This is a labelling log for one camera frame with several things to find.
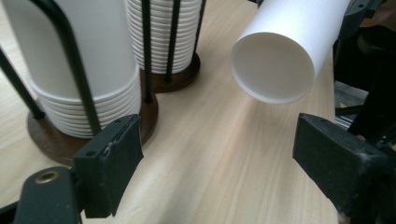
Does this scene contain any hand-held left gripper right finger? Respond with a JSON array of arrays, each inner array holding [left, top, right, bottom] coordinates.
[[291, 112, 389, 218]]

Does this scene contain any single white paper cup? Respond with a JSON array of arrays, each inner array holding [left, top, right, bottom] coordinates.
[[230, 0, 351, 105]]

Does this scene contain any stack of white paper cups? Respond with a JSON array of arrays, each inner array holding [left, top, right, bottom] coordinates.
[[125, 0, 204, 75], [1, 0, 143, 140]]

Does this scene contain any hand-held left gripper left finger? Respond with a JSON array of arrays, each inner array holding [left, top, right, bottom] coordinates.
[[73, 113, 145, 219]]

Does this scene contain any black rod wooden cup holder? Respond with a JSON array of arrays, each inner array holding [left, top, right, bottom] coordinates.
[[139, 0, 208, 94], [0, 0, 160, 167]]

